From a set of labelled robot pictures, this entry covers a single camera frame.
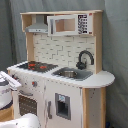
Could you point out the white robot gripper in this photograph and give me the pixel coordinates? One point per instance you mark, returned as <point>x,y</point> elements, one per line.
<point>6,83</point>

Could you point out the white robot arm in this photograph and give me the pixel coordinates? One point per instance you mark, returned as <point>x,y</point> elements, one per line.
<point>26,121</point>

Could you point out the wooden toy play kitchen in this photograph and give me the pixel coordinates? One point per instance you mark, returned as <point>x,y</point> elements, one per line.
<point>87,97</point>

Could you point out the right red stove knob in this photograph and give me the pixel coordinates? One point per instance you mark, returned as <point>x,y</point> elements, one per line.
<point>34,83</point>

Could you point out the toy oven door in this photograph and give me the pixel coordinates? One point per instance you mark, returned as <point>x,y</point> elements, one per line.
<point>28,102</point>

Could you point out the black toy stovetop red burners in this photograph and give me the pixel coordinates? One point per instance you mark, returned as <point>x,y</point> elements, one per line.
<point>37,66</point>

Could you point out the grey toy sink basin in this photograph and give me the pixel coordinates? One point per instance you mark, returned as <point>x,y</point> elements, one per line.
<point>72,73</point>

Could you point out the toy ice dispenser panel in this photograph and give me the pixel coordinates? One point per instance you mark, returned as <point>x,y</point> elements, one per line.
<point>62,103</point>

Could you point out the grey toy range hood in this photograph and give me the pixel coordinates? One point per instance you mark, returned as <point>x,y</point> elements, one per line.
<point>38,25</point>

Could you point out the black toy faucet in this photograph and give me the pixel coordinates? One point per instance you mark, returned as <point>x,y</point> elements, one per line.
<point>82,64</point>

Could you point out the white toy microwave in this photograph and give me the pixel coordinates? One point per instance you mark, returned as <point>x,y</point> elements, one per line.
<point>65,25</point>

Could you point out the grey cabinet door handle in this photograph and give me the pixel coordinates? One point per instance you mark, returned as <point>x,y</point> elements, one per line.
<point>49,110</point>

